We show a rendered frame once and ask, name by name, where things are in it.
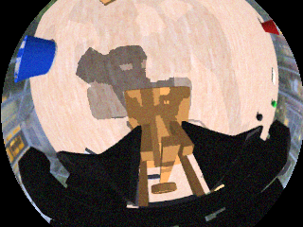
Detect blue mug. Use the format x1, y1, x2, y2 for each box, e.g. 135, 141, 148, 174
14, 35, 58, 83

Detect red plastic cup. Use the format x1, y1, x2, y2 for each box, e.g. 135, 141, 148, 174
261, 20, 279, 35

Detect small orange flat block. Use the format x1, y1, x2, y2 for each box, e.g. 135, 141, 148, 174
99, 0, 115, 7

